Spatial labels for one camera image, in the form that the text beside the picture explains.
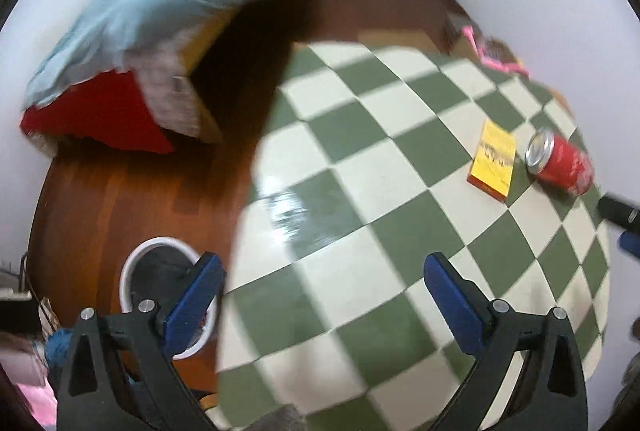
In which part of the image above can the red bed sheet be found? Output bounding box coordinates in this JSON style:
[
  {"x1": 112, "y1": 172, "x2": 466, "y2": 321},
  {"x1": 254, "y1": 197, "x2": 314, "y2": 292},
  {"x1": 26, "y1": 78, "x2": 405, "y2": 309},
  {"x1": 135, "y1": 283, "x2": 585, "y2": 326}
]
[{"x1": 21, "y1": 71, "x2": 175, "y2": 154}]

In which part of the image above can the pink fleece blanket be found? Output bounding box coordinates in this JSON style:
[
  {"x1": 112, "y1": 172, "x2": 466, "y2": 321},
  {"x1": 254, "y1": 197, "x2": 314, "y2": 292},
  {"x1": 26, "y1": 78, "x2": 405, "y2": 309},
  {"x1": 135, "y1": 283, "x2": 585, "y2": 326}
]
[{"x1": 1, "y1": 333, "x2": 58, "y2": 430}]

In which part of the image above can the white round trash bin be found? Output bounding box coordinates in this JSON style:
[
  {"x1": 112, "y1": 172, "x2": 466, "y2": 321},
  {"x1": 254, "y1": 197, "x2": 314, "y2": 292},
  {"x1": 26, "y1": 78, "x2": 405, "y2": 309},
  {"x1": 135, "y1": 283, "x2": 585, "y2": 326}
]
[{"x1": 118, "y1": 237, "x2": 201, "y2": 361}]

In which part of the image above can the blue jacket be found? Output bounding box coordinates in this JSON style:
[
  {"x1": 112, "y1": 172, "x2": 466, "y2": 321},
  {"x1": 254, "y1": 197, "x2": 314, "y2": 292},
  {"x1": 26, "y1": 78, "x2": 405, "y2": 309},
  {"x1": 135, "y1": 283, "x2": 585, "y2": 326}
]
[{"x1": 44, "y1": 328, "x2": 73, "y2": 369}]

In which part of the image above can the yellow box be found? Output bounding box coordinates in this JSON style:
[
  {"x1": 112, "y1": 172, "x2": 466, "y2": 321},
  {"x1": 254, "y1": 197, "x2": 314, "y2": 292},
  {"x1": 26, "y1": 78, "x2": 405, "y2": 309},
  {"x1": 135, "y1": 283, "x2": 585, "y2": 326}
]
[{"x1": 466, "y1": 119, "x2": 516, "y2": 202}]

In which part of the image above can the patterned grey mattress cover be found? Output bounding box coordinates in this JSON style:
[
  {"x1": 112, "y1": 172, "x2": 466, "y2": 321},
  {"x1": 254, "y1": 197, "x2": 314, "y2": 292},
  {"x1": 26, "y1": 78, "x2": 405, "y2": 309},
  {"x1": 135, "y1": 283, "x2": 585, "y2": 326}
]
[{"x1": 129, "y1": 47, "x2": 201, "y2": 137}]

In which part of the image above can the red cola can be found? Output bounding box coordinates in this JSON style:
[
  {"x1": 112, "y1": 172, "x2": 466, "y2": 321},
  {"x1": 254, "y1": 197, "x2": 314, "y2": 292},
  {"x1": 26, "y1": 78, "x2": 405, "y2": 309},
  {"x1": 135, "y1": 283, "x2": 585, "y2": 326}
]
[{"x1": 525, "y1": 128, "x2": 594, "y2": 196}]

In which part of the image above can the green white checkered tablecloth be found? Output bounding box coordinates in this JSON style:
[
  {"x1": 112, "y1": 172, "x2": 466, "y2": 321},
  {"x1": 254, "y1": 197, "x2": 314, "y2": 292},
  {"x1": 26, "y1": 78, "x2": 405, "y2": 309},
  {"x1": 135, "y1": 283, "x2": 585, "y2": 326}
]
[{"x1": 213, "y1": 43, "x2": 610, "y2": 430}]

